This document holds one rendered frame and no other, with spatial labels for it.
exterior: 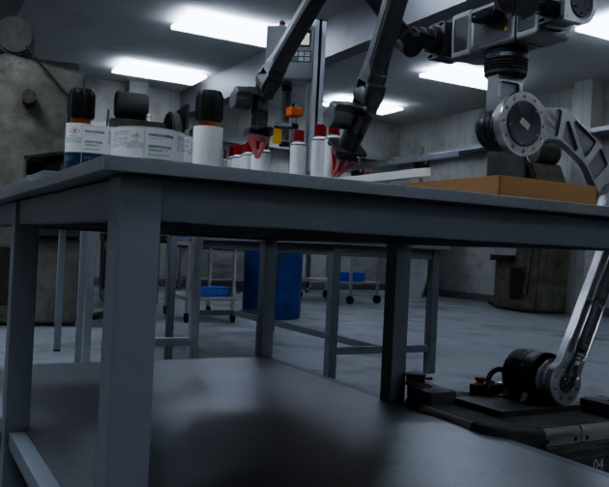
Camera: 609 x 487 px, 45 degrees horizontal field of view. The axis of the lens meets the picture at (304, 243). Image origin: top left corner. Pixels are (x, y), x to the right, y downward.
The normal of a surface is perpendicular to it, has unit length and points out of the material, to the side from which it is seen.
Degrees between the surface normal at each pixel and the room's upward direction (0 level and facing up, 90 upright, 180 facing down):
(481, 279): 90
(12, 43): 90
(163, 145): 90
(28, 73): 90
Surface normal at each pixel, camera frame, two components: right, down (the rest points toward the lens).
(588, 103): -0.87, -0.04
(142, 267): 0.49, 0.02
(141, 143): 0.01, 0.00
